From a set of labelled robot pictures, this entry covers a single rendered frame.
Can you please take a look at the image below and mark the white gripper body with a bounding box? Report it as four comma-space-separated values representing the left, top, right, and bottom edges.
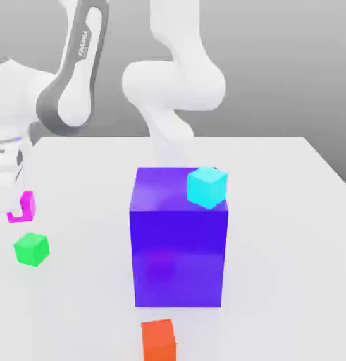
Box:
0, 145, 26, 181

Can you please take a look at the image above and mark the small magenta cube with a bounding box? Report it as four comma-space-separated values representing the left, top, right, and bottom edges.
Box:
6, 190, 37, 224

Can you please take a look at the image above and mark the small green cube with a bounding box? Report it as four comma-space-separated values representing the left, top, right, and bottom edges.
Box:
13, 231, 51, 268

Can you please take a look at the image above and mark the small cyan cube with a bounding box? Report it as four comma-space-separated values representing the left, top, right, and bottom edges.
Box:
186, 166, 228, 210

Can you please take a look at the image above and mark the small orange cube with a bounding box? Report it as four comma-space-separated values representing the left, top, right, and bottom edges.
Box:
140, 318, 178, 361

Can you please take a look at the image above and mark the large purple box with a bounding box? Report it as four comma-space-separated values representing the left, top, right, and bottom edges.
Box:
129, 166, 229, 309

